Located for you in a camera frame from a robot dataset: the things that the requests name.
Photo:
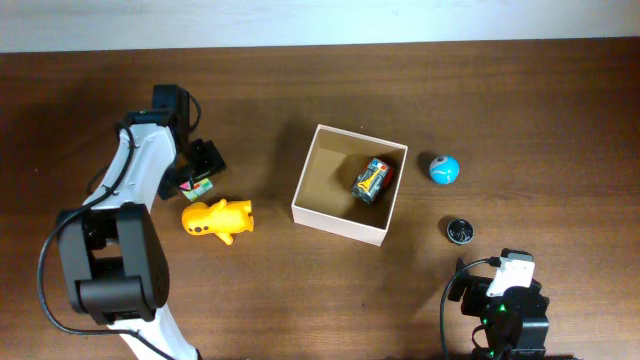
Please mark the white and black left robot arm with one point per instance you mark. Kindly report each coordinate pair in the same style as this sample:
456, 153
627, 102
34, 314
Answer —
114, 266

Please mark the black round cap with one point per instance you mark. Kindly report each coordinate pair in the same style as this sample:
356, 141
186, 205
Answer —
459, 231

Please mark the beige cardboard box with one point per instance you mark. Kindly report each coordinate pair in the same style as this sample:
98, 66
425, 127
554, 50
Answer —
324, 199

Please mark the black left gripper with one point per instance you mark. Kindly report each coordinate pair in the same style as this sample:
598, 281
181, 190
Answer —
212, 161

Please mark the red toy fire truck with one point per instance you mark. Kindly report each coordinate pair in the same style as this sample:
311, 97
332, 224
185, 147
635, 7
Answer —
372, 181

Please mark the yellow toy dog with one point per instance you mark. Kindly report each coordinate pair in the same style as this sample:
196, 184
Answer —
222, 219

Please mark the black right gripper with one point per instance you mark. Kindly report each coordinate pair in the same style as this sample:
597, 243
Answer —
477, 291

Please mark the blue and white ball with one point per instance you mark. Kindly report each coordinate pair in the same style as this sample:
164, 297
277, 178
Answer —
444, 170

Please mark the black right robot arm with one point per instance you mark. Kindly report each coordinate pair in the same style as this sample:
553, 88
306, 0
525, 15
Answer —
515, 324

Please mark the colourful puzzle cube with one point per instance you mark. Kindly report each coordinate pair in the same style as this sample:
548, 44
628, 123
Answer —
193, 191

